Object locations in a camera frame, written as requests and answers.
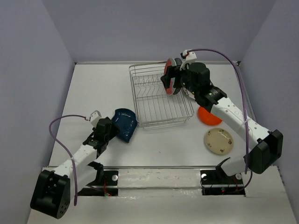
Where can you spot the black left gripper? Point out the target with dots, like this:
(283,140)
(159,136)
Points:
(113,130)

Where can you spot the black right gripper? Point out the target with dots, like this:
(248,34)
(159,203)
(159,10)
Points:
(173,72)

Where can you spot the red and teal floral plate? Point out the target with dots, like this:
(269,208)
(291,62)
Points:
(167,78)

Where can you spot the teal round plate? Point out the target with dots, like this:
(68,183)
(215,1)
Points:
(177,84)

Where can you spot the dark blue leaf dish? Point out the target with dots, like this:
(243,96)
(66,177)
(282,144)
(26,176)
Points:
(125,120)

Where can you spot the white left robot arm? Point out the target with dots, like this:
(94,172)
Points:
(55,190)

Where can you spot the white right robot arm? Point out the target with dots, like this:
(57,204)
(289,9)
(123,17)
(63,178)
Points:
(263,147)

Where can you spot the white plate with orange sunburst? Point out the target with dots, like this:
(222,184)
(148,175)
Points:
(189,93)

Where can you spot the orange round plate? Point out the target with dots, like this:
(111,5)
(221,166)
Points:
(207,118)

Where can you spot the cream floral small plate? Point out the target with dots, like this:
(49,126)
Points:
(218,141)

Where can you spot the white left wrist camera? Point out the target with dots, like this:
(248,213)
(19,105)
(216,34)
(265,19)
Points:
(94,118)

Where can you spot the stainless wire dish rack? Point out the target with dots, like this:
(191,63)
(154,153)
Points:
(153,106)

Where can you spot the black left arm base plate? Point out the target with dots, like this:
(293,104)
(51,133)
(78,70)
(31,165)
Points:
(104,185)

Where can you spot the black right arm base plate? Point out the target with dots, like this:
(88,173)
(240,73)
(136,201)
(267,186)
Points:
(212,185)

